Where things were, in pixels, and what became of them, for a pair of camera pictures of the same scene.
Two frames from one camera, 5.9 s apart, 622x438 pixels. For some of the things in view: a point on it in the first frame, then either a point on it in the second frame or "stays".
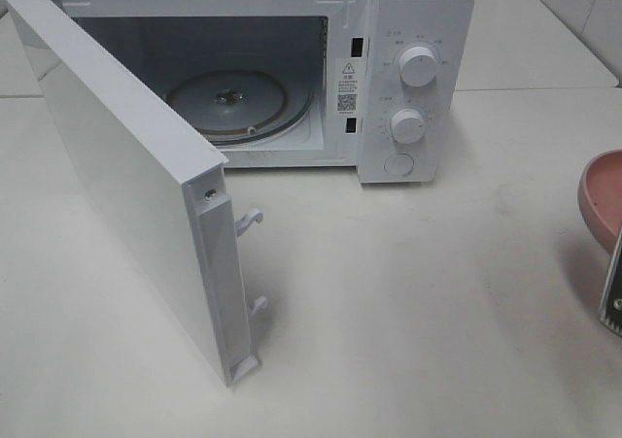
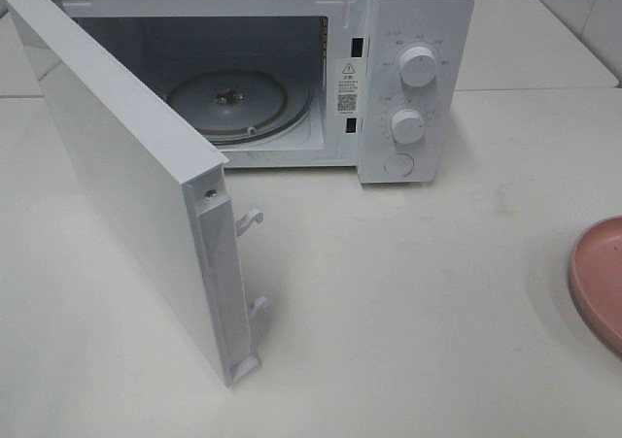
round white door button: (398, 164) stays
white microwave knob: (407, 125) stays
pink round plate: (600, 194) to (595, 271)
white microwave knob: (418, 66) stays
